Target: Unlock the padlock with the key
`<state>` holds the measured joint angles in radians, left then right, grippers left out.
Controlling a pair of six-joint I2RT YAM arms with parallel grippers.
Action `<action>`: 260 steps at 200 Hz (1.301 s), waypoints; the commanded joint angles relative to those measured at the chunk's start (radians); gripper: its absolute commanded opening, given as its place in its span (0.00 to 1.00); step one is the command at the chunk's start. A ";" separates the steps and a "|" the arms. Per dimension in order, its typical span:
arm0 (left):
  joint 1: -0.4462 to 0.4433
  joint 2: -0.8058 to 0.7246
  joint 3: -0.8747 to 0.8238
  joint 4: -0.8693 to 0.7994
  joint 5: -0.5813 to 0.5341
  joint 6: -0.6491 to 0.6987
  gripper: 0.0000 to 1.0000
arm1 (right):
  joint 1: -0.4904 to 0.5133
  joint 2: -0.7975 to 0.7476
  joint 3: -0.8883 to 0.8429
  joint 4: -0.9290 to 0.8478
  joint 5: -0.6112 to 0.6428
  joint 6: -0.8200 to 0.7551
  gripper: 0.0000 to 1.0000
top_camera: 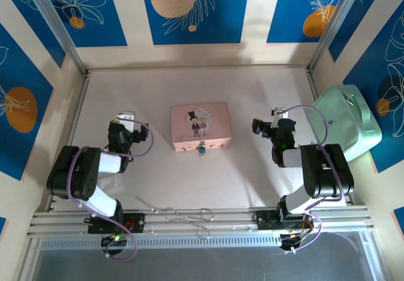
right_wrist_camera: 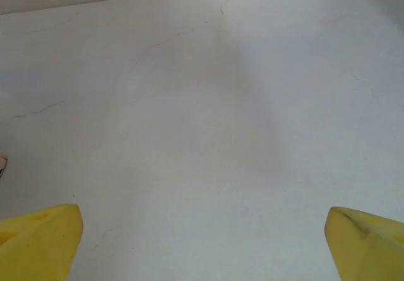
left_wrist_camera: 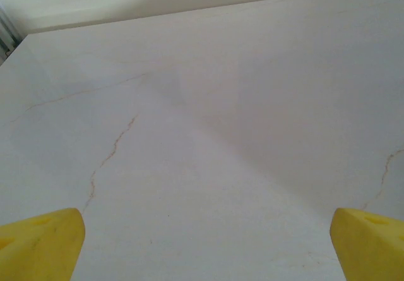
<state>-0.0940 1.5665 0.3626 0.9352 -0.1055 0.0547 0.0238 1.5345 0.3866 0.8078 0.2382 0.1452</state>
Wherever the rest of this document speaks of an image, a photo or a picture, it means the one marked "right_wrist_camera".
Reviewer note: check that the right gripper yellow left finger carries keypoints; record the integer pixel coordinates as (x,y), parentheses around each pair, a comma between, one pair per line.
(38,246)

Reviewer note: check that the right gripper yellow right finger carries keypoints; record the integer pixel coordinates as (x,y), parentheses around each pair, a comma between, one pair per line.
(372,252)

